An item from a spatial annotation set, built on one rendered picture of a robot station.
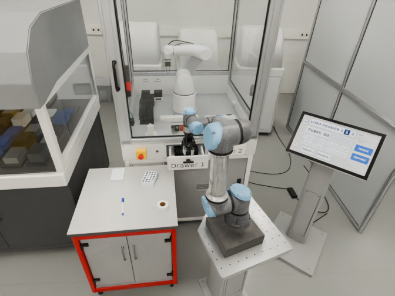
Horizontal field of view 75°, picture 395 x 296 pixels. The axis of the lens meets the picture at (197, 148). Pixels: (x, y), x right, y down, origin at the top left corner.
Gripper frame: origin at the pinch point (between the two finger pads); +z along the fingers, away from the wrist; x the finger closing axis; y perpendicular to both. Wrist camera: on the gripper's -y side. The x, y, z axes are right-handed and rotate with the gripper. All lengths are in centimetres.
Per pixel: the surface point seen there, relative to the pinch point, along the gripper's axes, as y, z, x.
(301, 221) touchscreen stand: 13, 68, 96
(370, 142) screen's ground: 21, -18, 113
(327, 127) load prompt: 2, -19, 94
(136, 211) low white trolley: 30.0, 19.5, -34.6
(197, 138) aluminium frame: -16.8, -1.0, 8.7
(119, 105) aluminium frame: -18, -29, -44
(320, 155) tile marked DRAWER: 14, -4, 88
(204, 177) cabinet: -17.4, 38.5, 16.1
